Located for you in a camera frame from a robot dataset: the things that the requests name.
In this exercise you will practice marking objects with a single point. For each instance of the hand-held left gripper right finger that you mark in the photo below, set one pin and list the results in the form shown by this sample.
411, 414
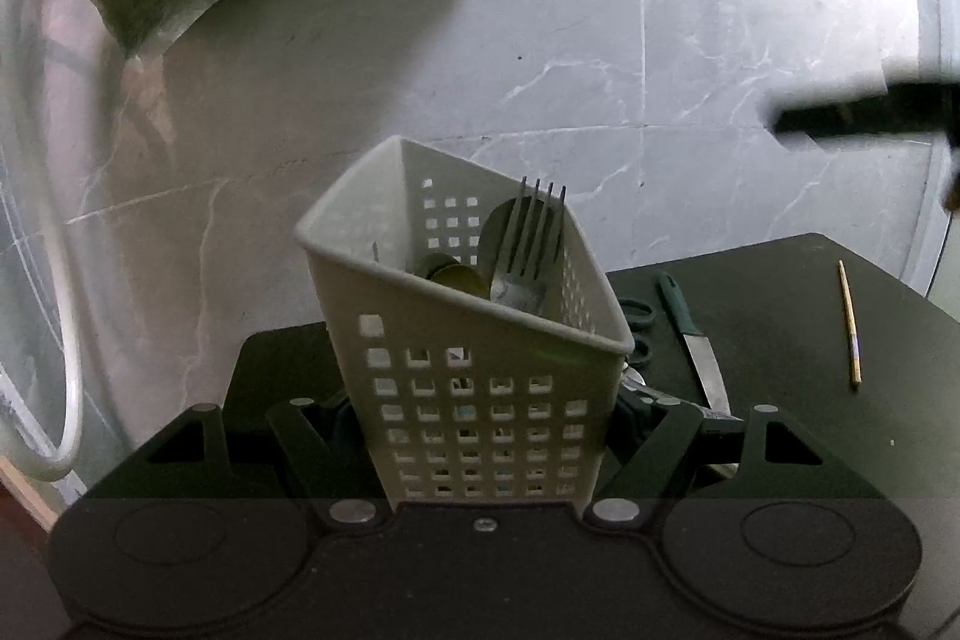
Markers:
667, 452

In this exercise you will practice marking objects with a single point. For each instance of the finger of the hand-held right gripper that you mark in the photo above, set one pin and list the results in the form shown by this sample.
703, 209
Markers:
862, 111

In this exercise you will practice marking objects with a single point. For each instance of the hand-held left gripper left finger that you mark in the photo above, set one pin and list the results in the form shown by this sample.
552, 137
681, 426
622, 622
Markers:
300, 441

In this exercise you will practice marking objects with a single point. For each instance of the white perforated utensil holder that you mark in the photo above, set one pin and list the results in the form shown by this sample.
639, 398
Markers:
480, 400

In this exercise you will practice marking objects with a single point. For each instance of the wooden chopstick with purple band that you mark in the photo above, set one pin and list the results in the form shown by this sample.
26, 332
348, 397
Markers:
850, 325

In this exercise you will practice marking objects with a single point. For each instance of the metal fork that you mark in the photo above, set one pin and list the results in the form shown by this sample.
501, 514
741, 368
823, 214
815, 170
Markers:
529, 235

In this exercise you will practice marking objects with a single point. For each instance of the large metal spoon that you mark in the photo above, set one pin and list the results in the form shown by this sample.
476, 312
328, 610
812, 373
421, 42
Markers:
491, 235

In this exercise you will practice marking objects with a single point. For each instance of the wooden frame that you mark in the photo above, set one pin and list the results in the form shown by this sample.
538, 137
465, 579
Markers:
30, 497

